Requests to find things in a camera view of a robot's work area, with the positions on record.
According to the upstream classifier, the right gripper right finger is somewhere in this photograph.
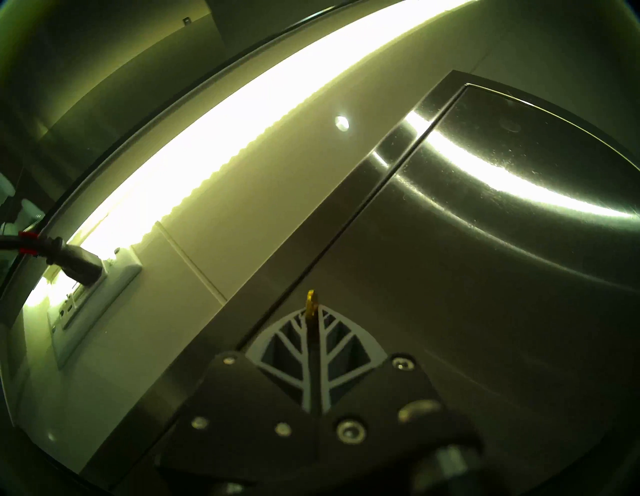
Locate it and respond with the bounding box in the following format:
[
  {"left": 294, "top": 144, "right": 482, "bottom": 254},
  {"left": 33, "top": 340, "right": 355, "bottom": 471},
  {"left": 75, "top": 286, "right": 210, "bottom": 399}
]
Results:
[{"left": 319, "top": 305, "right": 482, "bottom": 467}]

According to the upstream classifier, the white wall outlet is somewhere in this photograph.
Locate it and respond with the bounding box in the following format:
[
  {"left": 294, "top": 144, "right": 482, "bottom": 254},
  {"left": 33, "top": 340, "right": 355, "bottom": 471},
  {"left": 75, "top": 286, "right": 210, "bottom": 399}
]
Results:
[{"left": 47, "top": 247, "right": 143, "bottom": 371}]

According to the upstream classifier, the black power cable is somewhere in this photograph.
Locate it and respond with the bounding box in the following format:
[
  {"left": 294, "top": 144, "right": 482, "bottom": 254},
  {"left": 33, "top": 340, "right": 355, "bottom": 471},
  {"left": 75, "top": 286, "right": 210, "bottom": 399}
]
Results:
[{"left": 0, "top": 232, "right": 104, "bottom": 287}]

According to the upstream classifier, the stainless steel dispenser cabinet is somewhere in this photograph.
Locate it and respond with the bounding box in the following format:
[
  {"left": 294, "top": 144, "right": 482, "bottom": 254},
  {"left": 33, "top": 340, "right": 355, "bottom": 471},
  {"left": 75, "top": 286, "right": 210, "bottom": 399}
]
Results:
[{"left": 80, "top": 69, "right": 640, "bottom": 488}]

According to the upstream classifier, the vertical light strip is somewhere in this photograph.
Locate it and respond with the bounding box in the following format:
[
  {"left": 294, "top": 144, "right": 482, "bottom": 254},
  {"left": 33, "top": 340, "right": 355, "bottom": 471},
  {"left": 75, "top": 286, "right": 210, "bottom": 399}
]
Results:
[{"left": 25, "top": 0, "right": 476, "bottom": 311}]

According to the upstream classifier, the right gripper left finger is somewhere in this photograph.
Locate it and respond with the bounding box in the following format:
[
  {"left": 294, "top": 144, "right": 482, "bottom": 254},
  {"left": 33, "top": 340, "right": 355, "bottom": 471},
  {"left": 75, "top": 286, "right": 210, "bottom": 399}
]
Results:
[{"left": 157, "top": 307, "right": 322, "bottom": 476}]

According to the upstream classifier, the stainless steel dispenser door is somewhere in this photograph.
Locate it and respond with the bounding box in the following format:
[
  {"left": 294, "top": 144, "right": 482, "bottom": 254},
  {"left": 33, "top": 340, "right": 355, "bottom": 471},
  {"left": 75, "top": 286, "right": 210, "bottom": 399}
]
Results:
[{"left": 240, "top": 84, "right": 640, "bottom": 496}]

